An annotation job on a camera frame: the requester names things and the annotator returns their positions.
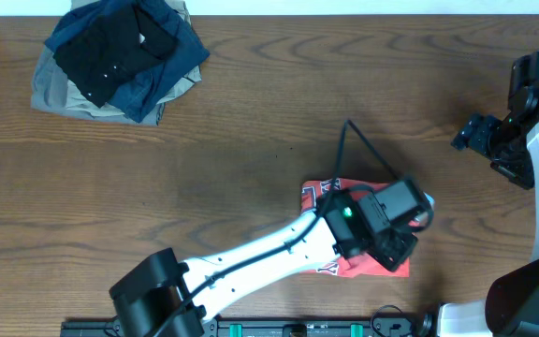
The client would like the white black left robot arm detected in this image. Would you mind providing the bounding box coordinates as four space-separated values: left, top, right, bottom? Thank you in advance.
109 182 433 336

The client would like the red orange t-shirt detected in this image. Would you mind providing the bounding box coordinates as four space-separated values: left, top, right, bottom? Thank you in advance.
301 180 411 278

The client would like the navy blue folded garment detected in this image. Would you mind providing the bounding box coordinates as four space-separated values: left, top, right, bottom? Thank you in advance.
44 0 211 125

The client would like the grey khaki folded garment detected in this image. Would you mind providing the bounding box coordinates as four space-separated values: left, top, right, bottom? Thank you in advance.
30 0 203 127

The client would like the black mounting rail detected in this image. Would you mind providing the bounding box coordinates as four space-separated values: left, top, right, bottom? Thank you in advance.
60 316 439 337

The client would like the black folded shirt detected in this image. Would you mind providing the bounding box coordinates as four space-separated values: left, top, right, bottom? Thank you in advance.
53 5 178 108

